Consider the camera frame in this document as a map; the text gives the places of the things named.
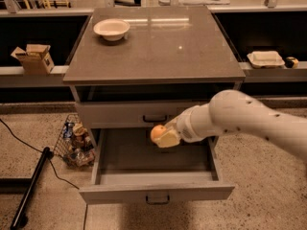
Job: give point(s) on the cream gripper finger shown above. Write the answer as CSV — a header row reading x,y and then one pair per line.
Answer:
x,y
172,123
169,138

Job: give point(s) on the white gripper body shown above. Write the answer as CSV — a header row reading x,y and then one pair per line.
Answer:
x,y
183,127

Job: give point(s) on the orange fruit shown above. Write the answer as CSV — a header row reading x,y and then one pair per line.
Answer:
x,y
157,131

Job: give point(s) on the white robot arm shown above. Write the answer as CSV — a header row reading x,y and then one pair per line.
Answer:
x,y
230,112

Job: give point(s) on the open grey drawer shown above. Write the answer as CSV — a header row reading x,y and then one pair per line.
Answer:
x,y
129,168

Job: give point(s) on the grey drawer cabinet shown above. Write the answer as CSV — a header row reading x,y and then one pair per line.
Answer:
x,y
168,54

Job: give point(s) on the closed grey drawer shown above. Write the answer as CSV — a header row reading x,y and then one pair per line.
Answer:
x,y
130,114

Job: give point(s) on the white foam clamshell container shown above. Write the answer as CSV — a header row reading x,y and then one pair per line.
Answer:
x,y
265,59

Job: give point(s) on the white paper bowl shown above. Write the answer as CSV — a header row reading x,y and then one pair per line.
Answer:
x,y
111,29

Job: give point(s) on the yellow black round object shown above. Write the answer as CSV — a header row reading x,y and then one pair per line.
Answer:
x,y
291,62

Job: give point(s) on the open cardboard box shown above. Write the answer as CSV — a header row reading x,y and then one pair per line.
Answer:
x,y
35,59

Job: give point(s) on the black metal stand leg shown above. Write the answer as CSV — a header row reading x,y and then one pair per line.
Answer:
x,y
26,188

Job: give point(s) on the wire basket with items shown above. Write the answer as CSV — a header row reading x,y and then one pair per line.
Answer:
x,y
74,146

